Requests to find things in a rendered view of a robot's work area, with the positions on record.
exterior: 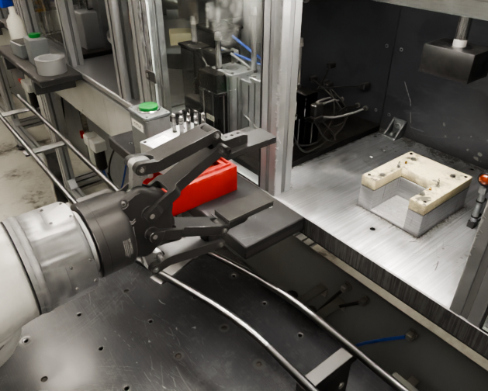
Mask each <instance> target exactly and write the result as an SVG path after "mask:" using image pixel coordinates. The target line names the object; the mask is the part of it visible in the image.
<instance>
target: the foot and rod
mask: <svg viewBox="0 0 488 391"><path fill-rule="evenodd" d="M472 21H473V18H469V17H465V16H459V21H458V25H457V28H456V31H455V37H454V39H450V38H446V37H445V38H442V39H439V40H434V41H431V42H428V43H425V44H424V48H423V52H422V56H421V62H420V67H419V70H418V71H422V72H424V73H428V74H432V75H435V76H438V77H442V78H447V79H449V80H453V81H457V82H461V83H463V84H469V83H471V82H473V81H476V80H479V79H481V78H484V77H486V76H487V74H488V47H486V46H482V45H479V44H474V43H468V42H467V41H468V38H469V33H470V30H471V26H472Z"/></svg>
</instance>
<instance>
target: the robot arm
mask: <svg viewBox="0 0 488 391"><path fill-rule="evenodd" d="M274 143H276V136H275V135H273V134H271V133H269V132H267V131H265V130H263V129H261V128H258V129H256V130H252V131H250V132H247V133H243V132H241V131H239V130H235V131H233V132H230V133H226V134H224V135H221V132H220V131H219V130H217V129H216V128H214V127H212V126H210V125H209V124H207V123H202V124H200V125H198V126H196V127H194V128H192V129H190V130H188V131H186V132H184V133H183V134H181V135H179V136H177V137H175V138H173V139H171V140H169V141H167V142H165V143H163V144H161V145H159V146H157V147H155V148H153V149H151V150H149V151H147V152H145V153H139V154H130V155H127V156H126V157H125V159H124V164H125V165H126V166H127V167H128V168H129V182H128V183H126V184H125V185H124V186H123V187H122V188H121V189H120V190H118V191H116V192H110V193H103V194H101V195H97V196H94V197H92V198H90V199H86V200H83V201H81V202H77V203H75V204H72V205H71V206H70V208H69V207H68V206H67V205H66V204H65V203H63V202H55V203H52V204H50V205H47V206H43V207H41V208H39V209H35V210H32V211H29V212H27V213H24V214H21V215H18V216H11V217H9V218H6V219H5V220H3V221H1V222H0V367H1V366H2V365H3V364H4V363H5V362H6V361H7V360H8V359H9V358H10V356H11V355H12V353H13V352H14V350H15V349H16V346H17V344H18V343H19V339H20V336H21V332H22V326H24V325H25V324H27V323H29V322H30V321H31V320H33V319H35V318H37V317H39V316H40V315H42V314H44V313H49V312H51V311H53V310H54V309H55V308H57V307H59V306H62V305H64V304H65V303H68V302H70V301H72V300H73V299H77V298H78V297H80V296H83V295H84V294H86V293H89V292H91V291H93V290H95V289H96V288H97V286H98V284H99V277H100V278H104V277H106V276H107V275H110V274H112V273H114V272H117V271H119V270H120V269H122V268H125V267H127V266H129V265H131V264H133V263H134V262H135V261H136V259H137V257H142V258H141V259H140V261H141V263H142V264H143V265H144V266H145V267H146V268H147V269H148V270H149V272H150V273H151V274H152V275H156V274H157V273H159V272H161V271H163V270H164V269H166V268H167V267H168V266H170V265H173V264H176V263H179V262H181V261H185V260H188V259H190V258H194V257H197V256H200V255H202V254H206V253H209V252H211V251H215V250H219V249H221V248H222V247H223V246H224V245H225V241H224V240H223V237H224V234H226V233H227V232H228V231H229V229H231V228H233V227H235V226H237V225H239V224H241V223H244V222H245V221H246V220H247V218H248V217H249V216H253V215H254V214H256V213H259V212H261V211H262V210H264V209H267V208H269V207H271V206H274V200H273V199H271V198H269V197H268V196H266V195H265V194H264V193H262V192H260V191H256V192H254V193H251V194H250V195H246V196H245V197H243V198H241V199H238V200H236V201H233V202H231V203H229V204H226V205H225V206H221V207H220V208H218V209H215V215H216V216H217V217H218V218H217V217H215V216H214V215H213V214H211V215H212V216H210V217H208V216H205V217H173V215H172V209H173V202H174V201H175V200H176V199H177V198H178V197H179V196H180V195H181V190H183V189H184V188H185V187H186V186H187V185H189V184H190V183H191V182H192V181H193V180H195V179H196V178H197V177H198V176H199V175H201V174H202V173H203V172H204V171H205V170H206V169H207V168H208V167H209V166H211V165H212V164H213V163H214V162H215V161H217V160H218V159H219V158H220V157H223V158H225V159H226V160H228V161H229V160H231V159H233V158H236V157H239V156H241V155H244V154H247V153H250V152H252V151H256V150H257V149H260V148H263V147H266V146H268V145H270V144H274ZM176 163H177V164H176ZM173 164H176V165H175V166H174V167H172V168H171V169H170V170H169V171H167V172H166V173H165V174H163V175H158V176H157V177H156V178H154V179H153V180H152V181H151V182H149V183H148V184H147V185H146V184H143V181H144V180H145V179H146V178H153V173H157V172H159V171H163V170H164V169H166V168H169V167H171V166H172V165H173ZM162 188H163V189H165V190H166V191H167V192H166V193H165V192H164V191H163V190H161V189H162ZM182 237H187V238H184V239H181V238H182ZM180 239H181V240H180ZM163 240H177V241H173V242H171V243H167V244H163V245H161V246H159V247H158V245H159V244H160V243H161V242H162V241H163ZM208 241H209V242H208Z"/></svg>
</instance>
